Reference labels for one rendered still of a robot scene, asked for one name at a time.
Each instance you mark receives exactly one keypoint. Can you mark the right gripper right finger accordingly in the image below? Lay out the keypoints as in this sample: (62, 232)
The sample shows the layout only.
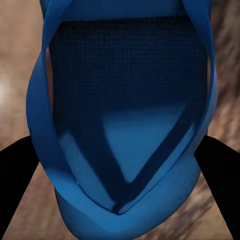
(220, 165)

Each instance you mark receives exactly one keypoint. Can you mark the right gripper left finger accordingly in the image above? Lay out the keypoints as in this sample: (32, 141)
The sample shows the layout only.
(18, 163)

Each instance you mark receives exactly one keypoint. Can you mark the sandal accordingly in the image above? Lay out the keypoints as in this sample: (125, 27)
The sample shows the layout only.
(131, 106)

